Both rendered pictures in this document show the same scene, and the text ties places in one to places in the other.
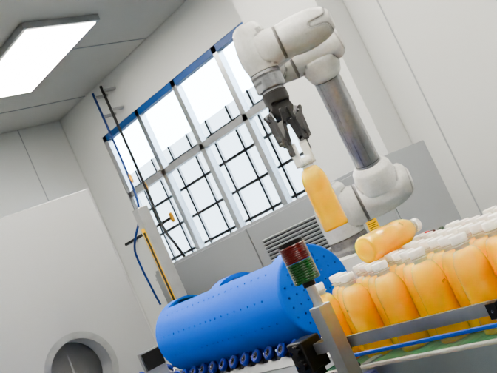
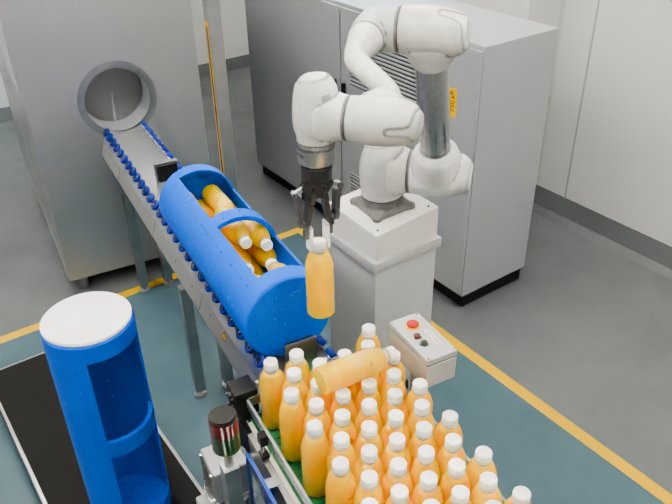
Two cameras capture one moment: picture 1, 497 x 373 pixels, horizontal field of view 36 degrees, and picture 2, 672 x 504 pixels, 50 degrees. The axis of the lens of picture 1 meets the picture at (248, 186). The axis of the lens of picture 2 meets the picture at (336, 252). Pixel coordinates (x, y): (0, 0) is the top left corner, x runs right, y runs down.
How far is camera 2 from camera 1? 1.39 m
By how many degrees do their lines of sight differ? 38
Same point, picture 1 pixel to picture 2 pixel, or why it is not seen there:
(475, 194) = (590, 69)
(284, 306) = (246, 332)
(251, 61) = (301, 132)
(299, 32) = (369, 135)
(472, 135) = (626, 14)
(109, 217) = not seen: outside the picture
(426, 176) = (535, 72)
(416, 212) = (499, 112)
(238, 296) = (221, 270)
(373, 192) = (422, 181)
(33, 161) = not seen: outside the picture
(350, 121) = (433, 116)
